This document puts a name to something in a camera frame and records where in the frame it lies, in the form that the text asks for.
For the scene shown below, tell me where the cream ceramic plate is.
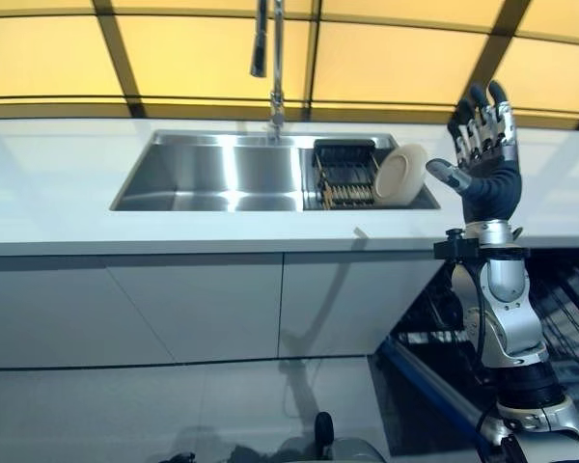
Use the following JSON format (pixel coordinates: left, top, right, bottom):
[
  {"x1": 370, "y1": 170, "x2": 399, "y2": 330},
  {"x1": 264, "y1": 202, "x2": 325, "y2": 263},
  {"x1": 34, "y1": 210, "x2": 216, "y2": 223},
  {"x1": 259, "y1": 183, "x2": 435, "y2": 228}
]
[{"x1": 372, "y1": 143, "x2": 429, "y2": 204}]

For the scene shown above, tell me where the dark window frame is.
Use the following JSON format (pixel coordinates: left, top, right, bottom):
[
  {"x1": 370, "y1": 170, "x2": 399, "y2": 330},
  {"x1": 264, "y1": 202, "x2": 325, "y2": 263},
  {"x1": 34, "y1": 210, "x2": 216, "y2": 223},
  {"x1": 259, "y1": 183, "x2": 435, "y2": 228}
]
[{"x1": 0, "y1": 0, "x2": 579, "y2": 132}]

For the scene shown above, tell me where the dishwasher lower wire rack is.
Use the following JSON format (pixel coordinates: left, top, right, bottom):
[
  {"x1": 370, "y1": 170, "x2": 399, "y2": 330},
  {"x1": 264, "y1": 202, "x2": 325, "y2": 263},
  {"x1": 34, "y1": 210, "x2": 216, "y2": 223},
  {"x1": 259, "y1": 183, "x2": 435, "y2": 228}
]
[{"x1": 389, "y1": 249, "x2": 579, "y2": 436}]

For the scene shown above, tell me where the black robot right foot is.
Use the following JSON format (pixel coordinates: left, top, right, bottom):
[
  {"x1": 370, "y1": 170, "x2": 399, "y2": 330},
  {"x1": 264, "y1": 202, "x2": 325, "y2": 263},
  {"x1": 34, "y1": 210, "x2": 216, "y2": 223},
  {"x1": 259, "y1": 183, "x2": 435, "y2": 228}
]
[{"x1": 315, "y1": 411, "x2": 335, "y2": 450}]

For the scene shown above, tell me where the stainless steel sink basin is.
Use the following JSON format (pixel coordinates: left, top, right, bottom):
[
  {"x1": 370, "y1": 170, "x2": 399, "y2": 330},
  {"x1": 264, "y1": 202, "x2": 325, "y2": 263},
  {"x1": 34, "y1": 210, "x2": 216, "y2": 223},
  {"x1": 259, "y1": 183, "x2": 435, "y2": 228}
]
[{"x1": 107, "y1": 128, "x2": 444, "y2": 214}]

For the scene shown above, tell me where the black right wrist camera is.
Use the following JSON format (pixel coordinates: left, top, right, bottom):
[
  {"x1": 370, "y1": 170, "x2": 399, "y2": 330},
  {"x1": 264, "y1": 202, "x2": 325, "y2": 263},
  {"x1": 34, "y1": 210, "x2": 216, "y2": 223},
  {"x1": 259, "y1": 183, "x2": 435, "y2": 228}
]
[{"x1": 432, "y1": 230, "x2": 480, "y2": 262}]

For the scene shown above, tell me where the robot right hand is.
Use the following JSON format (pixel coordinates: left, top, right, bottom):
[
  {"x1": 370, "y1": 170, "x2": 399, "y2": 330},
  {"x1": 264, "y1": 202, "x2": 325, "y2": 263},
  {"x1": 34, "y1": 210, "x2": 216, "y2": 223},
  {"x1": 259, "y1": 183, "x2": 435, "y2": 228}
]
[{"x1": 425, "y1": 79, "x2": 523, "y2": 228}]

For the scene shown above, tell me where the black dish drying rack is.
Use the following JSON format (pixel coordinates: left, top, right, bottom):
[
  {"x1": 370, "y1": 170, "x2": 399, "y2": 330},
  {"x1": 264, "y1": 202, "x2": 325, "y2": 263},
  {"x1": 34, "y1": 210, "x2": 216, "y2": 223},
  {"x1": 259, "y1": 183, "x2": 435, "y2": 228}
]
[{"x1": 312, "y1": 138, "x2": 427, "y2": 212}]

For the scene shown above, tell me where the chrome pull-down kitchen faucet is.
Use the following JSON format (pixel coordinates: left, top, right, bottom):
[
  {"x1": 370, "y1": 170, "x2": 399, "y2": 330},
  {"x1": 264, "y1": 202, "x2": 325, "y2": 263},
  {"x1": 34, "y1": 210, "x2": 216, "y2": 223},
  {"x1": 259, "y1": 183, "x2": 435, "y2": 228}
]
[{"x1": 249, "y1": 0, "x2": 287, "y2": 147}]

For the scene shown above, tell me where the white cabinet door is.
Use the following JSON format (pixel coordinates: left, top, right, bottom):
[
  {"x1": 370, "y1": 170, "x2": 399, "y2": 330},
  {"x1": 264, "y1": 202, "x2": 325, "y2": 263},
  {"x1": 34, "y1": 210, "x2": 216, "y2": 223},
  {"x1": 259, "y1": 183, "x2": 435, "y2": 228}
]
[
  {"x1": 0, "y1": 254, "x2": 166, "y2": 371},
  {"x1": 279, "y1": 250, "x2": 441, "y2": 360},
  {"x1": 99, "y1": 253, "x2": 286, "y2": 362}
]

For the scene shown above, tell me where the grey robot right leg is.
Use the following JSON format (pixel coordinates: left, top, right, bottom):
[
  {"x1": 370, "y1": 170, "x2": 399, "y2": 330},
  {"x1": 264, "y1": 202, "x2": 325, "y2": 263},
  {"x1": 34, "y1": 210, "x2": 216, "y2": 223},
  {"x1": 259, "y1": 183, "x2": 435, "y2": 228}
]
[{"x1": 327, "y1": 436, "x2": 386, "y2": 463}]

